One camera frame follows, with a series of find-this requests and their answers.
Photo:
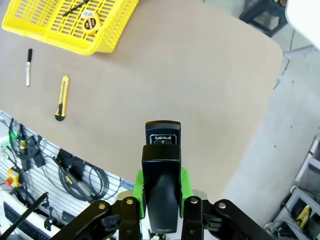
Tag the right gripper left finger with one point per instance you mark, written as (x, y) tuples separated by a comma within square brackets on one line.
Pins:
[(128, 215)]

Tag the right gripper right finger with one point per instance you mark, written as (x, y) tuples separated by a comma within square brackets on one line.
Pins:
[(195, 217)]

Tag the black pen yellow tips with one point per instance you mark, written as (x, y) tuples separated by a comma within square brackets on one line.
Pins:
[(75, 8)]

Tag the yellow plastic shopping basket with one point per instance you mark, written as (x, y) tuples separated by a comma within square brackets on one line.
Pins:
[(82, 50)]

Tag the yellow black utility knife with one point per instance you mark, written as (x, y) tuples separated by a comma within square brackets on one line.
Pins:
[(62, 97)]

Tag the white marker black cap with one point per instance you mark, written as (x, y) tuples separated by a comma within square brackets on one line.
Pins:
[(28, 72)]

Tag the black stool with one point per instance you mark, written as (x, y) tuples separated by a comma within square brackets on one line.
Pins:
[(265, 17)]

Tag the yellow emergency stop box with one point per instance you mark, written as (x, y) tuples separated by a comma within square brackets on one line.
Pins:
[(12, 176)]

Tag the large white table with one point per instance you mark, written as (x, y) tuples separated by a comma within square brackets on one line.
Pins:
[(305, 20)]

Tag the yellow tape measure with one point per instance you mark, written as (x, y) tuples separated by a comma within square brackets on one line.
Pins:
[(90, 23)]

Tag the black keyboard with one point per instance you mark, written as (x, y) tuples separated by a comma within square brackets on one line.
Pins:
[(22, 222)]

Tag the white slatted wall panel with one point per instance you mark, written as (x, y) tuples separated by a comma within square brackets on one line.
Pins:
[(50, 150)]

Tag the grey metal shelf rack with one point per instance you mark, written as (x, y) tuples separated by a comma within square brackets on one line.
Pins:
[(302, 200)]

